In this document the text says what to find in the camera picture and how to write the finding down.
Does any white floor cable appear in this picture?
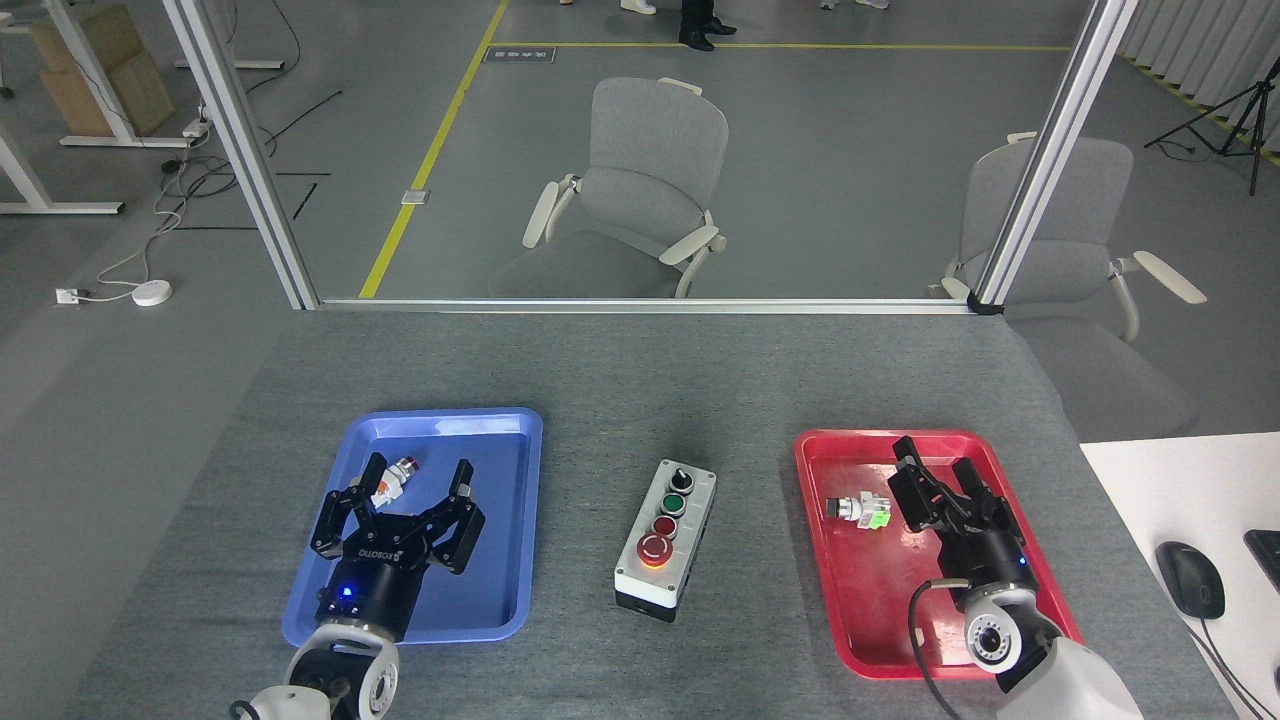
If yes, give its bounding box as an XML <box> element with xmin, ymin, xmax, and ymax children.
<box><xmin>95</xmin><ymin>135</ymin><xmax>206</xmax><ymax>293</ymax></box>

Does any black tripod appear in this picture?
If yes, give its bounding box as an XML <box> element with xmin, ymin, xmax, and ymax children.
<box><xmin>1143</xmin><ymin>55</ymin><xmax>1280</xmax><ymax>198</ymax></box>

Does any cardboard box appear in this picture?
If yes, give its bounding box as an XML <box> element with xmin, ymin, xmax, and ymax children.
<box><xmin>40</xmin><ymin>50</ymin><xmax>176</xmax><ymax>139</ymax></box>
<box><xmin>30</xmin><ymin>5</ymin><xmax>143</xmax><ymax>76</ymax></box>

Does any red push button orange block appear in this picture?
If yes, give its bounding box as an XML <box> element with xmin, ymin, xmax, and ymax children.
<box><xmin>370</xmin><ymin>456</ymin><xmax>421</xmax><ymax>509</ymax></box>

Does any blue plastic tray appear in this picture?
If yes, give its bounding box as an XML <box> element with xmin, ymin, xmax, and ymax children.
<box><xmin>282</xmin><ymin>407</ymin><xmax>544</xmax><ymax>649</ymax></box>

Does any grey four-button control box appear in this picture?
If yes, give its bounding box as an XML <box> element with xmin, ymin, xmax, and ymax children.
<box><xmin>613</xmin><ymin>459</ymin><xmax>718</xmax><ymax>623</ymax></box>

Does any white pleated curtain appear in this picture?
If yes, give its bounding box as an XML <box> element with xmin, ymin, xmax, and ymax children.
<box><xmin>1118</xmin><ymin>0</ymin><xmax>1280</xmax><ymax>113</ymax></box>

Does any black selector switch green block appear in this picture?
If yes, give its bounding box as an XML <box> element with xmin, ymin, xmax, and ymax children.
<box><xmin>825</xmin><ymin>491</ymin><xmax>891</xmax><ymax>531</ymax></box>

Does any black computer mouse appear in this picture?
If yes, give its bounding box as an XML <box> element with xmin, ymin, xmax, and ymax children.
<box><xmin>1155</xmin><ymin>540</ymin><xmax>1227</xmax><ymax>621</ymax></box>

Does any black keyboard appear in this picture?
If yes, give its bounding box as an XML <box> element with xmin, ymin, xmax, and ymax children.
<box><xmin>1243</xmin><ymin>529</ymin><xmax>1280</xmax><ymax>591</ymax></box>

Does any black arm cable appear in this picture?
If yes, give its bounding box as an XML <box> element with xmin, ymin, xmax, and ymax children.
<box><xmin>908</xmin><ymin>578</ymin><xmax>969</xmax><ymax>720</ymax></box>

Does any black mouse cable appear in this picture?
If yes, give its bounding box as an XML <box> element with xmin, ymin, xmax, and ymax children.
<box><xmin>1185</xmin><ymin>615</ymin><xmax>1276</xmax><ymax>720</ymax></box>

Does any white side table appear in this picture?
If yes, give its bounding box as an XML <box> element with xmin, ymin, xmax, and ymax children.
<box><xmin>1078</xmin><ymin>432</ymin><xmax>1280</xmax><ymax>720</ymax></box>

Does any silver aluminium rail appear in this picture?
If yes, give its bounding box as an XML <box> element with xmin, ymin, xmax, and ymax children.
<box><xmin>318</xmin><ymin>297</ymin><xmax>976</xmax><ymax>316</ymax></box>

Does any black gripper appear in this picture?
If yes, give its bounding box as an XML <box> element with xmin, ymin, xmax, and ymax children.
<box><xmin>310</xmin><ymin>452</ymin><xmax>488</xmax><ymax>643</ymax></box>
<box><xmin>888</xmin><ymin>435</ymin><xmax>1041</xmax><ymax>613</ymax></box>

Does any silver aluminium post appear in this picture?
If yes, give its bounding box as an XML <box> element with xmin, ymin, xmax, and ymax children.
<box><xmin>968</xmin><ymin>0</ymin><xmax>1141</xmax><ymax>316</ymax></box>
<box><xmin>160</xmin><ymin>0</ymin><xmax>321</xmax><ymax>311</ymax></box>

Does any red plastic tray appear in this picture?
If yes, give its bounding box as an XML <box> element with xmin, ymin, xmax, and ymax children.
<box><xmin>794</xmin><ymin>429</ymin><xmax>1086</xmax><ymax>682</ymax></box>

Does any grey office chair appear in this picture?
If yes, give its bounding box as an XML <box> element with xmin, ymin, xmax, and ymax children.
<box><xmin>488</xmin><ymin>77</ymin><xmax>729</xmax><ymax>301</ymax></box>
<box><xmin>928</xmin><ymin>130</ymin><xmax>1209</xmax><ymax>441</ymax></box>

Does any white desk frame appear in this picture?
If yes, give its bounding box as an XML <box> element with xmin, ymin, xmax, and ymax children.
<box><xmin>40</xmin><ymin>0</ymin><xmax>168</xmax><ymax>150</ymax></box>
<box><xmin>0</xmin><ymin>120</ymin><xmax>126</xmax><ymax>217</ymax></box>

